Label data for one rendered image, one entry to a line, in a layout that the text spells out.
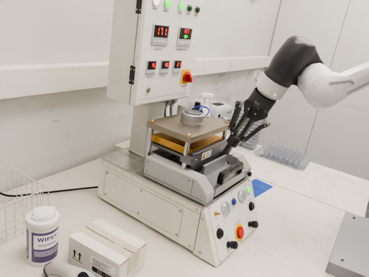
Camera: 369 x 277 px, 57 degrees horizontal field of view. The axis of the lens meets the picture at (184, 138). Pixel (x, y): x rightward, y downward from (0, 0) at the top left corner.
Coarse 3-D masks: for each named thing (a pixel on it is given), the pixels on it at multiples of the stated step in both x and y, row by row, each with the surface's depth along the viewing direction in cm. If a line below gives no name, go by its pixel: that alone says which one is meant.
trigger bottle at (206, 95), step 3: (201, 93) 202; (204, 93) 202; (207, 93) 202; (210, 93) 203; (201, 96) 202; (204, 96) 202; (207, 96) 202; (210, 96) 203; (213, 96) 204; (204, 99) 203; (207, 99) 203; (210, 99) 204; (204, 102) 204; (207, 102) 204; (210, 102) 205; (204, 105) 204; (207, 105) 204; (210, 105) 206; (204, 108) 203; (204, 111) 203; (207, 111) 204; (204, 114) 204
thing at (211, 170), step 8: (144, 160) 120; (216, 160) 116; (224, 160) 121; (208, 168) 112; (216, 168) 118; (224, 168) 121; (208, 176) 112; (216, 176) 113; (232, 176) 115; (240, 176) 120; (216, 184) 108; (224, 184) 109; (232, 184) 116; (216, 192) 106
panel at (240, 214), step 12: (228, 192) 114; (216, 204) 107; (240, 204) 119; (216, 216) 106; (228, 216) 112; (240, 216) 118; (252, 216) 126; (216, 228) 106; (228, 228) 111; (252, 228) 125; (216, 240) 105; (228, 240) 111; (240, 240) 116; (228, 252) 110
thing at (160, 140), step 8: (160, 136) 116; (168, 136) 117; (216, 136) 125; (152, 144) 118; (160, 144) 115; (168, 144) 113; (176, 144) 111; (184, 144) 112; (192, 144) 113; (200, 144) 114; (208, 144) 116; (176, 152) 112
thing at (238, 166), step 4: (236, 164) 115; (240, 164) 116; (228, 168) 111; (232, 168) 112; (236, 168) 114; (240, 168) 117; (220, 172) 108; (224, 172) 108; (228, 172) 109; (232, 172) 112; (240, 172) 119; (220, 176) 107; (224, 176) 107; (220, 180) 108; (220, 184) 108
